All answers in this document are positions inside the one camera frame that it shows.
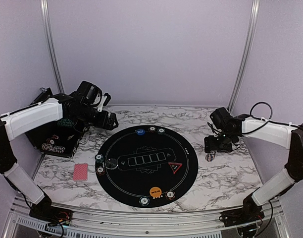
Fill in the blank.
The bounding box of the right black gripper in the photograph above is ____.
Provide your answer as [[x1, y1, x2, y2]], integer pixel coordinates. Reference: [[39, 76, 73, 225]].
[[204, 130, 237, 153]]

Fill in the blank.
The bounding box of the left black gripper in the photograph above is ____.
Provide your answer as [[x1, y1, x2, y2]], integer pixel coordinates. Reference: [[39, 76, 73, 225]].
[[72, 104, 118, 130]]

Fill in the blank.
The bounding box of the blue small blind button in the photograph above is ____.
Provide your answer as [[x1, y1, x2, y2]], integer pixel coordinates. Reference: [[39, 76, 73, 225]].
[[135, 128, 146, 136]]

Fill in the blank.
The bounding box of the green chip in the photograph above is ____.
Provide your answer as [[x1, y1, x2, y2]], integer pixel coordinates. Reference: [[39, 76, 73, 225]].
[[157, 128, 165, 134], [95, 154, 104, 163]]

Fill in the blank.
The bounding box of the red chip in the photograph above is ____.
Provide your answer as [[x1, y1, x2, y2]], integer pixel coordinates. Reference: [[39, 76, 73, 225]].
[[149, 126, 156, 132], [165, 191, 175, 201], [96, 167, 105, 176]]

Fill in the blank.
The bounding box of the red black triangle all-in marker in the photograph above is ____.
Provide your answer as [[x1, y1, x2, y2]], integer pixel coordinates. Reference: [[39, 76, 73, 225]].
[[168, 162, 183, 174]]

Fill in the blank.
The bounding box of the red playing card deck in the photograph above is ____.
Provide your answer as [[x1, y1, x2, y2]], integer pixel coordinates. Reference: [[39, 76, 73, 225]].
[[73, 163, 88, 181]]

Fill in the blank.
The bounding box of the orange big blind button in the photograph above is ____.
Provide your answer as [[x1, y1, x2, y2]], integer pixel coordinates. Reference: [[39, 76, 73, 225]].
[[150, 186, 162, 199]]

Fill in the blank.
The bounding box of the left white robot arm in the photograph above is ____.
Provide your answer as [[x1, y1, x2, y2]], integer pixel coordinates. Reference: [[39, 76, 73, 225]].
[[0, 94, 118, 221]]

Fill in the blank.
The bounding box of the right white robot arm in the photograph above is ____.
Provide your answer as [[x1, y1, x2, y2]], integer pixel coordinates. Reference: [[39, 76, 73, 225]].
[[204, 108, 303, 222]]

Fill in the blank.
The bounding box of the clear round dealer button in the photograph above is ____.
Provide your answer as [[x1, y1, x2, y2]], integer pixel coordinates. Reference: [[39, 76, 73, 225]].
[[105, 158, 118, 170]]

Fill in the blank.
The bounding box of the black poker chip case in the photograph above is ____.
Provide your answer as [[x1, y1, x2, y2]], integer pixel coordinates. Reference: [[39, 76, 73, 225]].
[[24, 87, 84, 159]]

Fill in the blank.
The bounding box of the round black poker mat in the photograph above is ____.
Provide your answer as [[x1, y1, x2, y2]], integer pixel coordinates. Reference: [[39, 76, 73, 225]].
[[95, 125, 199, 208]]

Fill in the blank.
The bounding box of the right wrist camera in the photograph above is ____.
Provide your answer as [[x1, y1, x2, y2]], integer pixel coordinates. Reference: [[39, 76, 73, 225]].
[[210, 107, 231, 129]]

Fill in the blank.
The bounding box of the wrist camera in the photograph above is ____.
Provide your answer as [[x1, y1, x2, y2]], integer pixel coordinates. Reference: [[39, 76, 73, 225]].
[[210, 107, 231, 129], [76, 81, 111, 112]]

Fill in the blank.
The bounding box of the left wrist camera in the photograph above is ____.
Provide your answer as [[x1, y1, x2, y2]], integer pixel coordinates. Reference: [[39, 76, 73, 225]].
[[76, 81, 111, 112]]

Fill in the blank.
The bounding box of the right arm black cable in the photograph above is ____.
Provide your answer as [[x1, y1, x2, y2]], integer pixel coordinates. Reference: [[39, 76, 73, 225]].
[[249, 101, 301, 129]]

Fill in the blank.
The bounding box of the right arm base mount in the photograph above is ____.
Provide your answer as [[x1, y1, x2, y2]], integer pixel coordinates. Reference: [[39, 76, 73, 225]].
[[219, 208, 265, 227]]

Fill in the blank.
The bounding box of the front aluminium rail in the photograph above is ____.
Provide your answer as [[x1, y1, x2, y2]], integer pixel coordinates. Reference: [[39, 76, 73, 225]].
[[1, 196, 291, 238]]

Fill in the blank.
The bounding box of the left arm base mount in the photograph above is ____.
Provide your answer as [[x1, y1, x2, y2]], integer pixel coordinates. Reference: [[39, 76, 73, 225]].
[[29, 206, 73, 226]]

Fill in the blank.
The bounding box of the left aluminium frame post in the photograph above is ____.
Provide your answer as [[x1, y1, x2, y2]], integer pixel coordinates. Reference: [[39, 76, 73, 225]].
[[40, 0, 65, 93]]

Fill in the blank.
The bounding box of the aluminium frame post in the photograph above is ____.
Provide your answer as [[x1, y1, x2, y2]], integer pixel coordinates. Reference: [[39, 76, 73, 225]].
[[227, 0, 260, 112], [40, 0, 65, 93]]

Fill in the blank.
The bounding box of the right aluminium frame post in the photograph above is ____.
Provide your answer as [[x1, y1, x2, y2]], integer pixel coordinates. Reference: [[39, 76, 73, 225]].
[[227, 0, 260, 112]]

